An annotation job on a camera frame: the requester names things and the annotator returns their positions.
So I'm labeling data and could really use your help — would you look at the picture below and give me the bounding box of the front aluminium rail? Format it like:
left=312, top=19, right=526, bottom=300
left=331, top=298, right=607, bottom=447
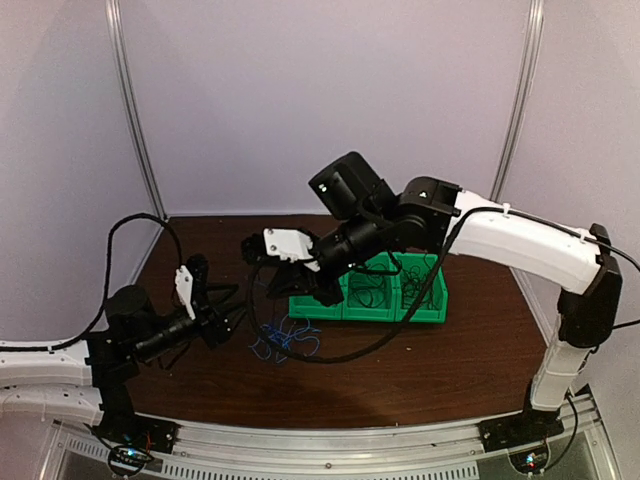
left=49, top=389, right=616, bottom=480

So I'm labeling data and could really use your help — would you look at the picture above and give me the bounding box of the dark blue cable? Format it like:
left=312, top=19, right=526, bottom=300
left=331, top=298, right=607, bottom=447
left=254, top=319, right=301, bottom=365

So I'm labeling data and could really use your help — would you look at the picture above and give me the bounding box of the left arm braided black cable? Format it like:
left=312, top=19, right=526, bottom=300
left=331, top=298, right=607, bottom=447
left=0, top=212, right=185, bottom=354

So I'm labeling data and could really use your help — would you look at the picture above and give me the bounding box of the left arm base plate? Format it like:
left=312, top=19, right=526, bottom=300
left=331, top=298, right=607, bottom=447
left=92, top=414, right=179, bottom=454

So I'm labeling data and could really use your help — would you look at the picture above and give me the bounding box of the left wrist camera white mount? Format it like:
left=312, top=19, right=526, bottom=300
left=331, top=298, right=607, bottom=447
left=174, top=253, right=209, bottom=320

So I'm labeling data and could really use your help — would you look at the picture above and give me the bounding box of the arm braided black cable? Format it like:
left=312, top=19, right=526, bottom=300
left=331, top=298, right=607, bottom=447
left=244, top=207, right=471, bottom=365
left=0, top=212, right=185, bottom=354

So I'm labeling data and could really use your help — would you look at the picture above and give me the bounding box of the black thin cable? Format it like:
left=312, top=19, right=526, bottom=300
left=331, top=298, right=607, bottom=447
left=398, top=254, right=441, bottom=312

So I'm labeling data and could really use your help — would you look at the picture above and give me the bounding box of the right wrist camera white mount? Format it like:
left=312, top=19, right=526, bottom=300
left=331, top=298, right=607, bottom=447
left=240, top=228, right=320, bottom=272

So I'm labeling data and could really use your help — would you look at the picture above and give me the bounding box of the right aluminium frame post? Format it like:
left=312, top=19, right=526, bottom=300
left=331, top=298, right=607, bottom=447
left=489, top=0, right=545, bottom=202

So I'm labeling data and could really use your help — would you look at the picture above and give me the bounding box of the left aluminium frame post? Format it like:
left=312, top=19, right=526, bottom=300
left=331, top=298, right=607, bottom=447
left=105, top=0, right=168, bottom=220

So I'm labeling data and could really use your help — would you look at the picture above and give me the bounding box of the brown thin cable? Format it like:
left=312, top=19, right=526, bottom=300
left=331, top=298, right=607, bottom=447
left=347, top=267, right=391, bottom=309

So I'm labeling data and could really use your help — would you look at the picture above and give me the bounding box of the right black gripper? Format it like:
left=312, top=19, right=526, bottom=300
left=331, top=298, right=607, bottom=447
left=267, top=207, right=387, bottom=306

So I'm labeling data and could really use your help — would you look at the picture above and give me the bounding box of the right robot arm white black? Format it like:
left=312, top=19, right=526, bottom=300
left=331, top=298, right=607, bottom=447
left=259, top=152, right=622, bottom=442

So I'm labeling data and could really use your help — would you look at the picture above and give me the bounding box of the green bin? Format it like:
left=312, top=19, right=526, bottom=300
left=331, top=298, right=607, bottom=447
left=340, top=253, right=397, bottom=323
left=394, top=253, right=449, bottom=324
left=289, top=296, right=342, bottom=320

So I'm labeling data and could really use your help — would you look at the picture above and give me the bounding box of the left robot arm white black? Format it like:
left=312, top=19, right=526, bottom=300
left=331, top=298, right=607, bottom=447
left=1, top=284, right=245, bottom=444

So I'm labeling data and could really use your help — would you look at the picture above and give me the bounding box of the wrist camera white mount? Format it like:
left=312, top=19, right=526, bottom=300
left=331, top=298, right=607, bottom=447
left=174, top=253, right=209, bottom=320
left=240, top=228, right=320, bottom=272

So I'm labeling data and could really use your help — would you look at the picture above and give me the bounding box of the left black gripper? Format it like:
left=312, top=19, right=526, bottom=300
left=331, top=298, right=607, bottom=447
left=134, top=282, right=254, bottom=363

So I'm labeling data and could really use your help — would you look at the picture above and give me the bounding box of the right arm braided black cable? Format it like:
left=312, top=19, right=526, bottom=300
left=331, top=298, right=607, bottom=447
left=244, top=207, right=471, bottom=365

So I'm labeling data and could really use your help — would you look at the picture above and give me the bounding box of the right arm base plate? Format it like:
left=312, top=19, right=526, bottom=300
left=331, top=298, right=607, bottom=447
left=477, top=411, right=564, bottom=452

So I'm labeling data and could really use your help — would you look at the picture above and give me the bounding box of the aluminium frame post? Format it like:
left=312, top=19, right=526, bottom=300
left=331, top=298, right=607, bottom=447
left=105, top=0, right=168, bottom=220
left=489, top=0, right=545, bottom=202

